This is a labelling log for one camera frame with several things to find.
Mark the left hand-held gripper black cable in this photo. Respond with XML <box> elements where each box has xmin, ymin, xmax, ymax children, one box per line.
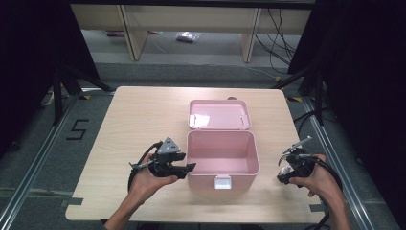
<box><xmin>127</xmin><ymin>141</ymin><xmax>164</xmax><ymax>193</ymax></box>

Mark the person's right hand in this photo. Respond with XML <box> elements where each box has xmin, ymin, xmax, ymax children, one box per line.
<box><xmin>289</xmin><ymin>153</ymin><xmax>345</xmax><ymax>202</ymax></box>

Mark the right hand-held gripper black cable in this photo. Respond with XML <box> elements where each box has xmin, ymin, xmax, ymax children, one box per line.
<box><xmin>314</xmin><ymin>157</ymin><xmax>345</xmax><ymax>230</ymax></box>

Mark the hand-held gripper black cable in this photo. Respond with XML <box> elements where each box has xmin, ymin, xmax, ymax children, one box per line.
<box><xmin>314</xmin><ymin>157</ymin><xmax>345</xmax><ymax>230</ymax></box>
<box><xmin>127</xmin><ymin>141</ymin><xmax>164</xmax><ymax>193</ymax></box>

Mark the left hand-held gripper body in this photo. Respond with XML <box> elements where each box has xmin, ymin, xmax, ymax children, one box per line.
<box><xmin>128</xmin><ymin>136</ymin><xmax>182</xmax><ymax>177</ymax></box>

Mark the black metal stand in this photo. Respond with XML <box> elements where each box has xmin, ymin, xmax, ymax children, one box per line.
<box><xmin>52</xmin><ymin>64</ymin><xmax>115</xmax><ymax>127</ymax></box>
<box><xmin>270</xmin><ymin>62</ymin><xmax>327</xmax><ymax>127</ymax></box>

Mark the black curtain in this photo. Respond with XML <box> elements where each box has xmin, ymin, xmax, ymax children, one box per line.
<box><xmin>0</xmin><ymin>0</ymin><xmax>101</xmax><ymax>159</ymax></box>
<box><xmin>287</xmin><ymin>0</ymin><xmax>406</xmax><ymax>224</ymax></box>

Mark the pink storage box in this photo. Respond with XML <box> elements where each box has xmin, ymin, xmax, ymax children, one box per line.
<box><xmin>186</xmin><ymin>99</ymin><xmax>261</xmax><ymax>192</ymax></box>

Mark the thin white floor cable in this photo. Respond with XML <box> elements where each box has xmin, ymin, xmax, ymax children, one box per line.
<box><xmin>209</xmin><ymin>62</ymin><xmax>280</xmax><ymax>80</ymax></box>

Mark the aluminium floor rail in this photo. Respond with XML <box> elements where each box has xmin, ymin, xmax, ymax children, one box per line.
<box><xmin>301</xmin><ymin>96</ymin><xmax>376</xmax><ymax>230</ymax></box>
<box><xmin>0</xmin><ymin>95</ymin><xmax>81</xmax><ymax>229</ymax></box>

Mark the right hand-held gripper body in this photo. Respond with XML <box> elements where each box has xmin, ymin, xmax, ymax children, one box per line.
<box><xmin>278</xmin><ymin>136</ymin><xmax>318</xmax><ymax>180</ymax></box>

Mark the person's left hand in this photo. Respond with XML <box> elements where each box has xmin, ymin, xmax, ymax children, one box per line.
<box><xmin>128</xmin><ymin>153</ymin><xmax>179</xmax><ymax>203</ymax></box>

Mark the bundle of black cables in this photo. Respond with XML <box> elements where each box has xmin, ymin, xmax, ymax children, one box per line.
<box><xmin>254</xmin><ymin>8</ymin><xmax>297</xmax><ymax>70</ymax></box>

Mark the clear plastic bag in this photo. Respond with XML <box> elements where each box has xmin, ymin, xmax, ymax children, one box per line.
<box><xmin>175</xmin><ymin>31</ymin><xmax>202</xmax><ymax>44</ymax></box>

